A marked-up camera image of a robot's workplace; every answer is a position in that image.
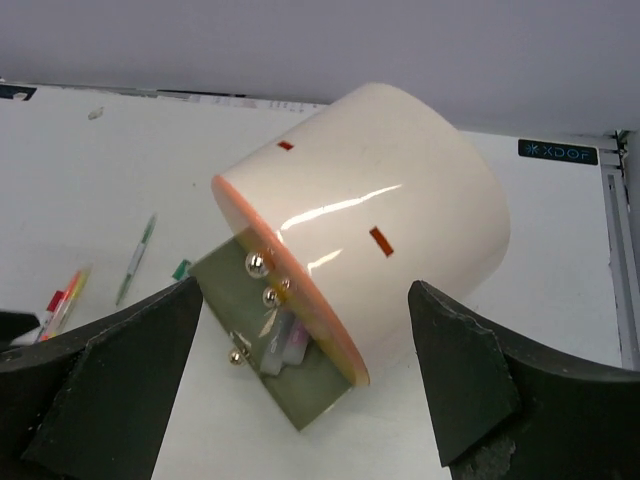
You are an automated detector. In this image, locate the grey-green bottom drawer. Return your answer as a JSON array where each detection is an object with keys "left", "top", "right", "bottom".
[{"left": 189, "top": 239, "right": 351, "bottom": 430}]

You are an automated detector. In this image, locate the dark XDOF logo sticker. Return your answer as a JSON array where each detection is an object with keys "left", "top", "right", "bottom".
[{"left": 517, "top": 139, "right": 599, "bottom": 166}]

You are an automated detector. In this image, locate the yellow middle drawer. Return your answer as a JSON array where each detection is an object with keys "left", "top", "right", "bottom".
[{"left": 237, "top": 230, "right": 370, "bottom": 386}]

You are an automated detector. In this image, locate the red cap marker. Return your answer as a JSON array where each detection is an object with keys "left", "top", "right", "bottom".
[{"left": 36, "top": 290, "right": 64, "bottom": 342}]

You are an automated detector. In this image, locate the orange cap highlighter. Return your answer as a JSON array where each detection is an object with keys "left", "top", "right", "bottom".
[{"left": 259, "top": 310, "right": 297, "bottom": 376}]

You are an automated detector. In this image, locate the purple cap highlighter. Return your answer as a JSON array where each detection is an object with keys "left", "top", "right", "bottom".
[{"left": 282, "top": 319, "right": 309, "bottom": 366}]

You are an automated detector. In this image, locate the green cap white marker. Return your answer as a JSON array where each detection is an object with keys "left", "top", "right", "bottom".
[{"left": 172, "top": 259, "right": 192, "bottom": 282}]

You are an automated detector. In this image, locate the thin green pen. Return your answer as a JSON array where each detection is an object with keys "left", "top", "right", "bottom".
[{"left": 115, "top": 213, "right": 157, "bottom": 306}]

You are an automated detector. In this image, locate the pink top drawer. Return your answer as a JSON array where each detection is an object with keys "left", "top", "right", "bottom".
[{"left": 211, "top": 175, "right": 370, "bottom": 386}]

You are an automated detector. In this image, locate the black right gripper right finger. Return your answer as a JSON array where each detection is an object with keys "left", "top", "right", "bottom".
[{"left": 408, "top": 281, "right": 639, "bottom": 479}]

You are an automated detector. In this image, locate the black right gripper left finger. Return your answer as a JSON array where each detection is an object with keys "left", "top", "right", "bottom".
[{"left": 1, "top": 278, "right": 203, "bottom": 479}]

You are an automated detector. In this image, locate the aluminium table edge rail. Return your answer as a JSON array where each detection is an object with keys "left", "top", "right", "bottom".
[{"left": 599, "top": 130, "right": 639, "bottom": 370}]

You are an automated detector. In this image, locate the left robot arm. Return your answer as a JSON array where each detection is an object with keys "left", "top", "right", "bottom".
[{"left": 0, "top": 310, "right": 41, "bottom": 351}]

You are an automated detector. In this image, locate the left XDOF logo sticker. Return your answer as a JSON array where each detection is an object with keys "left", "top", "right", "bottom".
[{"left": 0, "top": 83, "right": 37, "bottom": 101}]

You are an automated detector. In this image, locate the cream round drawer cabinet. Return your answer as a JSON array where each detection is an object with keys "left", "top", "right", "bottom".
[{"left": 218, "top": 83, "right": 511, "bottom": 383}]

